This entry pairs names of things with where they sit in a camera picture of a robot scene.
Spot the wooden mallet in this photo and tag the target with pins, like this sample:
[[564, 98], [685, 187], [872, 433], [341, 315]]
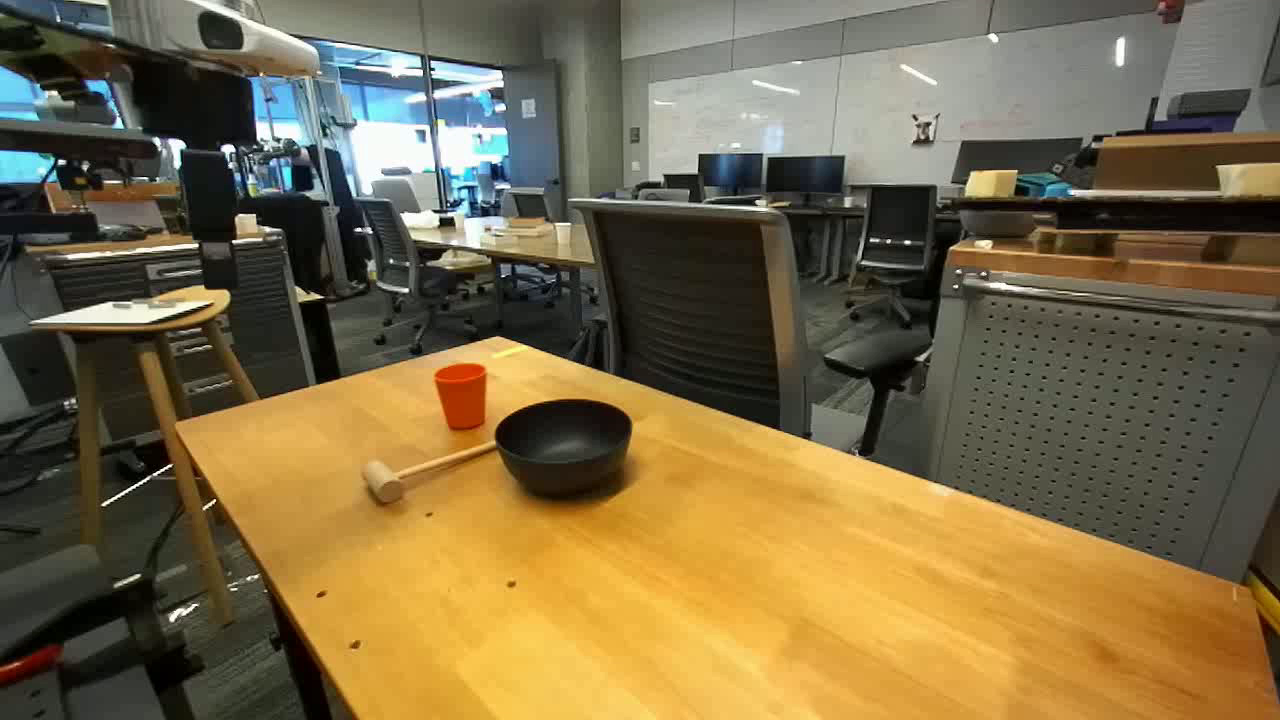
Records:
[[386, 483]]

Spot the black office chair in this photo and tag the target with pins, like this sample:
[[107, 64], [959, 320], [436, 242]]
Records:
[[899, 235]]

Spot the white paper sheet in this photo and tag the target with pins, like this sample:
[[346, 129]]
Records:
[[123, 315]]

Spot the brown wooden box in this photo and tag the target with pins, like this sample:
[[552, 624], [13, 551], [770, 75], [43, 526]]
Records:
[[1180, 162]]

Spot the black computer monitor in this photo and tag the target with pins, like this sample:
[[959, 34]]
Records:
[[730, 174], [804, 174]]

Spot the orange plastic cup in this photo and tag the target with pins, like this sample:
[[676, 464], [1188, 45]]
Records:
[[461, 396]]

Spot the yellow corner piece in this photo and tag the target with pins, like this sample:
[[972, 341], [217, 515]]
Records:
[[1264, 601]]

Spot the wooden stool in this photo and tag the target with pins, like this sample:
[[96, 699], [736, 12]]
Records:
[[133, 320]]

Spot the grey drawer cabinet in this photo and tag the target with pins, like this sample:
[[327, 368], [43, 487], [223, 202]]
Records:
[[262, 315]]

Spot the tan foam block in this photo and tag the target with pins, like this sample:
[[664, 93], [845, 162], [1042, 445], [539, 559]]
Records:
[[990, 187], [1251, 183]]

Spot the grey swivel chair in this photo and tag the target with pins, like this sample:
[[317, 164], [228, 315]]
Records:
[[389, 253]]

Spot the black upright box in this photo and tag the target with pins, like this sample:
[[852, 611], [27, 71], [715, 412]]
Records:
[[211, 198]]

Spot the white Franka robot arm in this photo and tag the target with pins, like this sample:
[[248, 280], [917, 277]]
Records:
[[255, 39]]

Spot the glass whiteboard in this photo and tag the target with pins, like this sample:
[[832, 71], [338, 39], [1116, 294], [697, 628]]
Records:
[[1012, 93]]

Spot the black bowl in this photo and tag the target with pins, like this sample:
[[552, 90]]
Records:
[[562, 451]]

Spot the perforated grey metal cart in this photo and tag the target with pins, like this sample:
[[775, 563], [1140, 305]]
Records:
[[1105, 412]]

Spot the small printed poster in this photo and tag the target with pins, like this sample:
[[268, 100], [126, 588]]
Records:
[[927, 129]]

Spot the long wooden desk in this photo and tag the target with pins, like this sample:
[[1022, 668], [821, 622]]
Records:
[[526, 242]]

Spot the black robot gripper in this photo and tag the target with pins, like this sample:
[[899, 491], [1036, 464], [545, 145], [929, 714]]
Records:
[[197, 107]]

